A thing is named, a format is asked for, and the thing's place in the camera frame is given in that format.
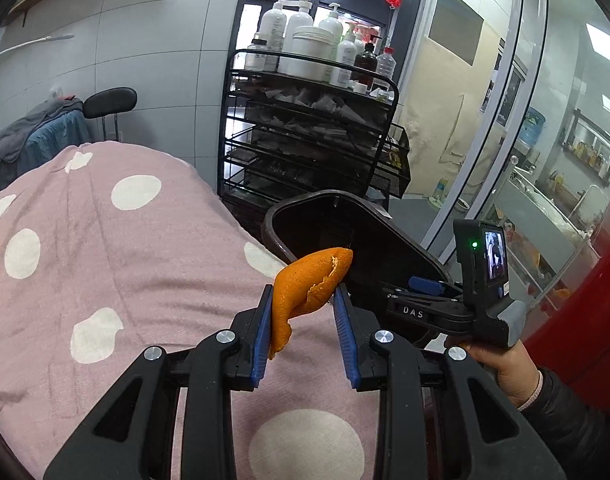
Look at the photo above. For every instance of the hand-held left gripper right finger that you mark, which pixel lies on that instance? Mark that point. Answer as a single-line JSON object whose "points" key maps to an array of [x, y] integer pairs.
{"points": [[346, 345]]}

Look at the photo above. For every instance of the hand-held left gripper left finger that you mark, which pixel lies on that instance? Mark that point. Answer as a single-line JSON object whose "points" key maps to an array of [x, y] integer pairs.
{"points": [[262, 342]]}

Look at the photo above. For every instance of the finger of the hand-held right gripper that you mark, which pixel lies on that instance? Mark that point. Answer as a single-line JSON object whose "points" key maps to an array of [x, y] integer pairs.
{"points": [[427, 285]]}

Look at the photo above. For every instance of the dark trash bin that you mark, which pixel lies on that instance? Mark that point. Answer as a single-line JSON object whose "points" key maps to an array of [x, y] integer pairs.
{"points": [[375, 240]]}

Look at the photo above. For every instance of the orange peel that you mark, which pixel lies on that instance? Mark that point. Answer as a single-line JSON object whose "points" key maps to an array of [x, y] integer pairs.
{"points": [[305, 285]]}

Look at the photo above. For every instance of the person's right forearm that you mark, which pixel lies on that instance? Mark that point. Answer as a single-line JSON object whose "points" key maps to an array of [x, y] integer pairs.
{"points": [[575, 430]]}

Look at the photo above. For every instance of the person's right hand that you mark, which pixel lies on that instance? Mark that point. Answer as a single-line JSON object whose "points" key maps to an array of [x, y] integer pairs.
{"points": [[505, 375]]}

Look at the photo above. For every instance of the plastic bottle with green label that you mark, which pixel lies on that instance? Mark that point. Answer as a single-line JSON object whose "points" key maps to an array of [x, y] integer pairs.
{"points": [[441, 191]]}

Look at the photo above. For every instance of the red glossy panel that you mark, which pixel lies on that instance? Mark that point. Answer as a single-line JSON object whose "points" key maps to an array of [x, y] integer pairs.
{"points": [[585, 310]]}

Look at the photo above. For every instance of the stainless steel counter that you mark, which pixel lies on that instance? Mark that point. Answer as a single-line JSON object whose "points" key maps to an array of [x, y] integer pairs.
{"points": [[530, 210]]}

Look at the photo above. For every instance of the pink polka dot blanket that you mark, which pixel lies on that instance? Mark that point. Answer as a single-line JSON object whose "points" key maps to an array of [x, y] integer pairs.
{"points": [[135, 270]]}

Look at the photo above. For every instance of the blue water jug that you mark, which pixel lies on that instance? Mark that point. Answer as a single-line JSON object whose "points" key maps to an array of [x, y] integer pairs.
{"points": [[532, 127]]}

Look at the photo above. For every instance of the clear plastic bottle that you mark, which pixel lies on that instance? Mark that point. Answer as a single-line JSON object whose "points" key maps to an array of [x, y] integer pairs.
{"points": [[386, 62]]}

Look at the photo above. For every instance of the brown glass bottle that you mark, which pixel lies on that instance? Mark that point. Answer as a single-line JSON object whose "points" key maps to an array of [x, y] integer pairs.
{"points": [[367, 62]]}

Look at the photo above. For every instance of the white squeeze bottle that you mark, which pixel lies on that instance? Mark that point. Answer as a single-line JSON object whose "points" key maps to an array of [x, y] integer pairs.
{"points": [[345, 57]]}

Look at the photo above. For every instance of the large white jar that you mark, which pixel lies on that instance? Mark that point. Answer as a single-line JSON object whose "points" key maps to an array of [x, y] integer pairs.
{"points": [[310, 55]]}

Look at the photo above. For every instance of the white pump bottle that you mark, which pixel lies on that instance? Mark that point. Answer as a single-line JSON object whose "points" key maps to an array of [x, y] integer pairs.
{"points": [[300, 22], [272, 30], [332, 22]]}

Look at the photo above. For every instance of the blue grey clothes pile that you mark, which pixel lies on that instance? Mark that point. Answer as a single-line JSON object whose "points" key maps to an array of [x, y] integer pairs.
{"points": [[55, 142]]}

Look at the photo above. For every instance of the small white bottle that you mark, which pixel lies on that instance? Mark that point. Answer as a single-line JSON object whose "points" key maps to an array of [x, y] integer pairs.
{"points": [[256, 52]]}

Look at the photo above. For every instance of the brown wall board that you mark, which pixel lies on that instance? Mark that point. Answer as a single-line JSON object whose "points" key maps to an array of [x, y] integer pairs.
{"points": [[455, 25]]}

